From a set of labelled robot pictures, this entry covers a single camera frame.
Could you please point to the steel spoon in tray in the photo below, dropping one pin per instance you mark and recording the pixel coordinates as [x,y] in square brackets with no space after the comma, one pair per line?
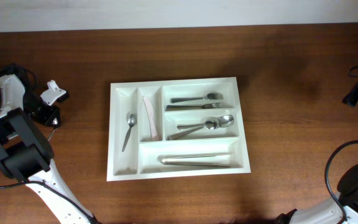
[210,124]

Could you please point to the small steel teaspoon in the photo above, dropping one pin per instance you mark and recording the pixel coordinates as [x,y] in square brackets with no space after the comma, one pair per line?
[131,121]
[51,133]

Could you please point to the white plastic knife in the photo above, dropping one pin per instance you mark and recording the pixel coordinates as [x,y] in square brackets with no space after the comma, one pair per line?
[153,130]

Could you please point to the steel spoon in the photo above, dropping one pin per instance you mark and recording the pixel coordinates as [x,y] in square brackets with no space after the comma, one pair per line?
[223,121]
[210,124]

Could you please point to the steel fork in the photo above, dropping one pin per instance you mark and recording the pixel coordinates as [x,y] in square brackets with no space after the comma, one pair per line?
[209,96]
[193,107]

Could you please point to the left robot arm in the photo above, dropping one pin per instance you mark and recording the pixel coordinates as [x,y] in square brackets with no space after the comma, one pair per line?
[26,155]

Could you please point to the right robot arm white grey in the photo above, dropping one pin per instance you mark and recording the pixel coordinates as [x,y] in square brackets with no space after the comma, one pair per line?
[341,207]

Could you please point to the white plastic cutlery tray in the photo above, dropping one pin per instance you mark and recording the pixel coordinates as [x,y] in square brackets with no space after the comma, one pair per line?
[139,160]

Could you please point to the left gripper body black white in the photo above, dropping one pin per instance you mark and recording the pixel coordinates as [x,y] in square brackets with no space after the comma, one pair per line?
[43,111]

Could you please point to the steel tongs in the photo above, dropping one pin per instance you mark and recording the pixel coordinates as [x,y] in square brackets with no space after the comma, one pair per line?
[221,159]

